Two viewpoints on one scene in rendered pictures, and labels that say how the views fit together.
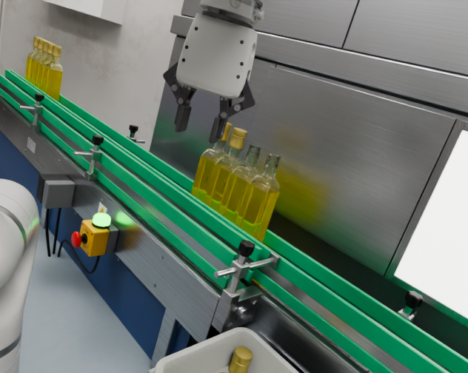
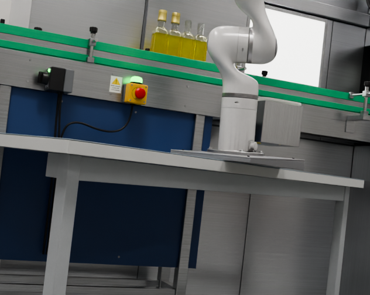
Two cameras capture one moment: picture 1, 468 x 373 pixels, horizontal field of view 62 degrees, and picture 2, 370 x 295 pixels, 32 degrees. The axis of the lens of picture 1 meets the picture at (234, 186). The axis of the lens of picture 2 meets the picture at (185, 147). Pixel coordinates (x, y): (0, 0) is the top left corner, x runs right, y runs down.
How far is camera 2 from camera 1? 2.46 m
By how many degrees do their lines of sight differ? 66
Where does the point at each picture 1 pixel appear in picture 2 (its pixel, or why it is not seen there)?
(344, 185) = not seen: hidden behind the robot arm
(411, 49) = not seen: outside the picture
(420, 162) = (242, 20)
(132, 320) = (161, 145)
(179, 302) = (207, 105)
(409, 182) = not seen: hidden behind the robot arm
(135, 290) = (160, 123)
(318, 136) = (193, 16)
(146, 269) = (176, 100)
